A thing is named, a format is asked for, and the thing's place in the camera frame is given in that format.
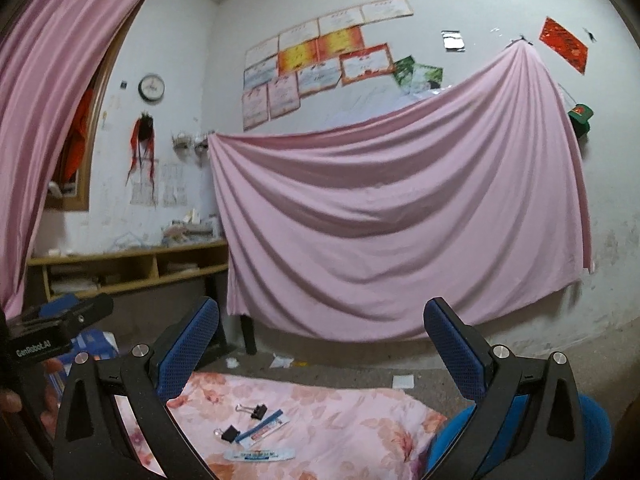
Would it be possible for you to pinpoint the round wall clock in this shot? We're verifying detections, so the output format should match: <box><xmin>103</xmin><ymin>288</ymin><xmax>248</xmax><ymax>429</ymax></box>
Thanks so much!
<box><xmin>138</xmin><ymin>74</ymin><xmax>166</xmax><ymax>103</ymax></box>

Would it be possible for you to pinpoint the white oval label wrapper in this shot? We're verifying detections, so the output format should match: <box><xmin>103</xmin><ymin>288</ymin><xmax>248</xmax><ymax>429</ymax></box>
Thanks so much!
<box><xmin>224</xmin><ymin>448</ymin><xmax>296</xmax><ymax>463</ymax></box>

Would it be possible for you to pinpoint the red black hanging tassel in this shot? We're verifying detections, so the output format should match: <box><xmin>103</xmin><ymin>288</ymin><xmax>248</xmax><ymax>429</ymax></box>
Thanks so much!
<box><xmin>126</xmin><ymin>112</ymin><xmax>156</xmax><ymax>193</ymax></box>

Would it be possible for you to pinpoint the blue plastic bucket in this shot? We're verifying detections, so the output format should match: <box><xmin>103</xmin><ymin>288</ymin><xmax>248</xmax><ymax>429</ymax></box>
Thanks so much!
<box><xmin>424</xmin><ymin>394</ymin><xmax>612</xmax><ymax>479</ymax></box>

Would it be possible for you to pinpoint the large pink hanging sheet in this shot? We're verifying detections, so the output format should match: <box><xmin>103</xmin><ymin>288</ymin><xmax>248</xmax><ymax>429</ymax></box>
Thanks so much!
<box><xmin>208</xmin><ymin>41</ymin><xmax>592</xmax><ymax>344</ymax></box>

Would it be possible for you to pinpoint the person left hand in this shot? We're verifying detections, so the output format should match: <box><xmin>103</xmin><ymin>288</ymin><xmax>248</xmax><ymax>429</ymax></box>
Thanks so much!
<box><xmin>0</xmin><ymin>390</ymin><xmax>23</xmax><ymax>414</ymax></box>

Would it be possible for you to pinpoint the wall certificates cluster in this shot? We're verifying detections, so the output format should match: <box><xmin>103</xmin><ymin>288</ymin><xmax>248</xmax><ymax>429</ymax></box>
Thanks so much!
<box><xmin>241</xmin><ymin>0</ymin><xmax>413</xmax><ymax>131</ymax></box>

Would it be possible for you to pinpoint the floral pink bedspread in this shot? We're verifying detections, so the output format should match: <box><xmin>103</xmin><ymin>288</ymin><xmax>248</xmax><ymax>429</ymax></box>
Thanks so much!
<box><xmin>114</xmin><ymin>370</ymin><xmax>448</xmax><ymax>480</ymax></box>

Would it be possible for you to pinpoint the white square floor paper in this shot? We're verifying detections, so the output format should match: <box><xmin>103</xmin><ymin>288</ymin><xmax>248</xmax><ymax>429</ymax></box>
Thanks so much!
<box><xmin>392</xmin><ymin>374</ymin><xmax>416</xmax><ymax>390</ymax></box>

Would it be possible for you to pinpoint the white paper scrap on floor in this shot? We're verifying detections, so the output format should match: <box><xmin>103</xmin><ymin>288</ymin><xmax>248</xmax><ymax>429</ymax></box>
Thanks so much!
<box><xmin>269</xmin><ymin>354</ymin><xmax>295</xmax><ymax>370</ymax></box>

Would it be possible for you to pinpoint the pink window curtain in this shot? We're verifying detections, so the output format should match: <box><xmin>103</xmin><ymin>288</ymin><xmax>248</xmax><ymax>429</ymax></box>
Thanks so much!
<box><xmin>1</xmin><ymin>0</ymin><xmax>141</xmax><ymax>318</ymax></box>

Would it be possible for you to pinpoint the wooden window frame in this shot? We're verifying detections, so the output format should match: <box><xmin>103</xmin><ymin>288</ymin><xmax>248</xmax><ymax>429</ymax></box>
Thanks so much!
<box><xmin>44</xmin><ymin>0</ymin><xmax>145</xmax><ymax>212</ymax></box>

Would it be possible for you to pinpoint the green photo on wall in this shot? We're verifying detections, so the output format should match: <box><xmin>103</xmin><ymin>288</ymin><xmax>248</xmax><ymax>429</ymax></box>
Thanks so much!
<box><xmin>393</xmin><ymin>55</ymin><xmax>444</xmax><ymax>94</ymax></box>

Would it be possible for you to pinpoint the stack of papers on shelf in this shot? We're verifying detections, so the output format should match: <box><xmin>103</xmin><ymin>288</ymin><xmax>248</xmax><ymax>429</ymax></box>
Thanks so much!
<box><xmin>162</xmin><ymin>209</ymin><xmax>222</xmax><ymax>247</ymax></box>

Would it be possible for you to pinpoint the small silver wall sticker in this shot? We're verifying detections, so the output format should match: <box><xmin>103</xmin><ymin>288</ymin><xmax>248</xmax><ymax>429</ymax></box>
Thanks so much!
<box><xmin>442</xmin><ymin>30</ymin><xmax>465</xmax><ymax>52</ymax></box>

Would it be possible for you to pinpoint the wooden wall shelf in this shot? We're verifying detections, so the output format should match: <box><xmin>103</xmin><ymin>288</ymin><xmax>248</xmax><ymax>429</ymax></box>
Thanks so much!
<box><xmin>25</xmin><ymin>240</ymin><xmax>229</xmax><ymax>301</ymax></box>

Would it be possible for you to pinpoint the green red hanging cap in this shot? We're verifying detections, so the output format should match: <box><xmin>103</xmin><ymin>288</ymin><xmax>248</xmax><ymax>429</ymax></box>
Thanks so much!
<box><xmin>568</xmin><ymin>103</ymin><xmax>593</xmax><ymax>139</ymax></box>

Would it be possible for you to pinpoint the blue printed carton box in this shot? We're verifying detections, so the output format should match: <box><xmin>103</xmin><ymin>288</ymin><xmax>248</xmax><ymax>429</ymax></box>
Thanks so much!
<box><xmin>39</xmin><ymin>292</ymin><xmax>122</xmax><ymax>396</ymax></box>

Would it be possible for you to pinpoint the red paper wall poster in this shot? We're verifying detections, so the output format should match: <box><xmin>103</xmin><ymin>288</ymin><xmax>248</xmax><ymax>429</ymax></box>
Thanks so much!
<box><xmin>539</xmin><ymin>16</ymin><xmax>588</xmax><ymax>75</ymax></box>

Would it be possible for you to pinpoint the black binder clip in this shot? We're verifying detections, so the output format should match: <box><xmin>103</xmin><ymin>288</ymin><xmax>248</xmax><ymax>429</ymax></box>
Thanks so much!
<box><xmin>235</xmin><ymin>404</ymin><xmax>268</xmax><ymax>420</ymax></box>
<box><xmin>214</xmin><ymin>425</ymin><xmax>241</xmax><ymax>443</ymax></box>

